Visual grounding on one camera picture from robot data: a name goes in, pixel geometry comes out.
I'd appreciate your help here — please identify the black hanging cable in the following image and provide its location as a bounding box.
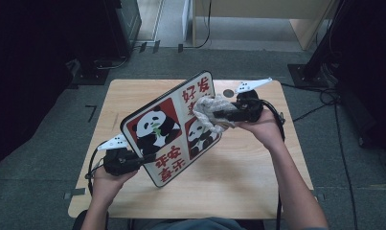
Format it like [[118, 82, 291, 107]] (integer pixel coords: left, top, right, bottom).
[[180, 0, 214, 50]]

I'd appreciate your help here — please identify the person's right hand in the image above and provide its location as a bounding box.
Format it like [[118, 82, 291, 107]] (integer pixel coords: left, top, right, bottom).
[[236, 107, 286, 151]]

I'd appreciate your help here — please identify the black floor cable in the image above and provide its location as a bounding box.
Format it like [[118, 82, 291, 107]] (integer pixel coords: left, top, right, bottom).
[[333, 102, 359, 230], [280, 81, 342, 97], [291, 95, 342, 124], [94, 44, 142, 71]]

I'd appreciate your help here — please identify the black curtain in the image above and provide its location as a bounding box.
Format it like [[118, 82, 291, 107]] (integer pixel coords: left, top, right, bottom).
[[328, 0, 386, 157], [0, 0, 118, 188]]

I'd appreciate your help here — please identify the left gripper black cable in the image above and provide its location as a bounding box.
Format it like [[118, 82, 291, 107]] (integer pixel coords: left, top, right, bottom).
[[84, 140, 109, 196]]

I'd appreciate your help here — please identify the person's left hand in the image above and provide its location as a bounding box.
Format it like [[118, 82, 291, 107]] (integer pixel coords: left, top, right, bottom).
[[90, 164, 139, 206]]

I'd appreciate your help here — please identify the black metal stand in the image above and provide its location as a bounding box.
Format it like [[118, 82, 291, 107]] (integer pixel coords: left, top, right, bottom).
[[72, 47, 111, 86], [286, 0, 352, 89]]

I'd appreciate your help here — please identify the light wooden desk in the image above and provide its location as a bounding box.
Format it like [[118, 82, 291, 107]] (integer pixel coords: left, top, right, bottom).
[[192, 0, 338, 51]]

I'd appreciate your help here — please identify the person's blue clothing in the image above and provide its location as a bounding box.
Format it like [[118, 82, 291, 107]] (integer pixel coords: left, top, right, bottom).
[[148, 217, 329, 230]]

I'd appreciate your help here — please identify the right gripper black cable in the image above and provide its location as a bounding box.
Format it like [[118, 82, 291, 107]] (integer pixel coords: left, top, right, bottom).
[[259, 98, 287, 230]]

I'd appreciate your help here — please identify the square panda picture board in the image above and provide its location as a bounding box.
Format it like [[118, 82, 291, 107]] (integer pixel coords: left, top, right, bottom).
[[119, 70, 223, 189]]

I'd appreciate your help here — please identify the black cabinet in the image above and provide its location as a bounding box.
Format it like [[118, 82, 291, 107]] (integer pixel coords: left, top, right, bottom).
[[102, 0, 143, 58]]

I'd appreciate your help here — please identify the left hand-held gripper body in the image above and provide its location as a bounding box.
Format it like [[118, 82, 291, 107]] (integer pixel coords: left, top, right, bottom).
[[97, 133, 144, 177]]

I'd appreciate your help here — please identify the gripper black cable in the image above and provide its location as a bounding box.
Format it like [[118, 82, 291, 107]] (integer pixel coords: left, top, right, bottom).
[[84, 140, 109, 196], [259, 98, 287, 230]]

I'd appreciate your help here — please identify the white panel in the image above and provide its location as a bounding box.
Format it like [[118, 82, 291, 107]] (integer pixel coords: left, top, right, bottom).
[[180, 0, 192, 42]]

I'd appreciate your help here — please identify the fluffy beige cloth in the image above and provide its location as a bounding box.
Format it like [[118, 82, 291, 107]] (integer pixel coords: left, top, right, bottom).
[[193, 94, 238, 135]]

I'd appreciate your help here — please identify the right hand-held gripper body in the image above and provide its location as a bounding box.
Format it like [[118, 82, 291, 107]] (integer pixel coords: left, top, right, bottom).
[[234, 77, 274, 125]]

